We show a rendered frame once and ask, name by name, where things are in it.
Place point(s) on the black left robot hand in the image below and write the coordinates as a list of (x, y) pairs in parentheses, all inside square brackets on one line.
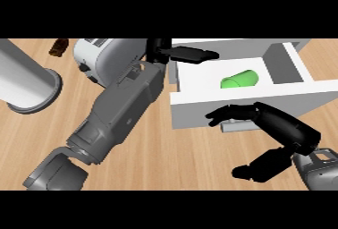
[(185, 53)]

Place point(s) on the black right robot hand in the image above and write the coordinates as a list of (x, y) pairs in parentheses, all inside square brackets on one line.
[(286, 125)]

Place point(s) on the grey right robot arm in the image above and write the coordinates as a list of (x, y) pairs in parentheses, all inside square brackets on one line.
[(321, 173)]

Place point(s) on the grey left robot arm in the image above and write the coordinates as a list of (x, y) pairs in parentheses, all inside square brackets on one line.
[(123, 104)]

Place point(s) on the white open drawer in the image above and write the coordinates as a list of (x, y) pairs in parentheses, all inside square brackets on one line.
[(203, 77)]

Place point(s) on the green cup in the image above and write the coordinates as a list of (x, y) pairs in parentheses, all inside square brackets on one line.
[(241, 80)]

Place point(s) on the white drawer front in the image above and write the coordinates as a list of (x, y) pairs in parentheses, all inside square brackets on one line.
[(194, 111)]

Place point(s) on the white grey toaster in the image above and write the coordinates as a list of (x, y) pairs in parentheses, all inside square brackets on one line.
[(110, 59)]

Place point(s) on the brown bottle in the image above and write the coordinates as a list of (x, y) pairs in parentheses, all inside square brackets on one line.
[(58, 47)]

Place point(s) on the pale grey cylinder appliance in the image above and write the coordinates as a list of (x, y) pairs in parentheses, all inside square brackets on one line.
[(23, 80)]

